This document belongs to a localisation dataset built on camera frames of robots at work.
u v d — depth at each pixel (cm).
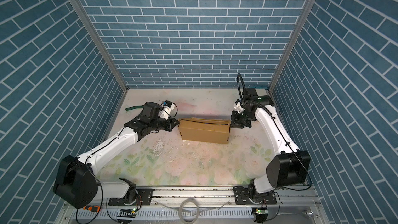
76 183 40
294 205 74
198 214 69
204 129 79
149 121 64
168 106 74
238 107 75
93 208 69
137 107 110
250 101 57
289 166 41
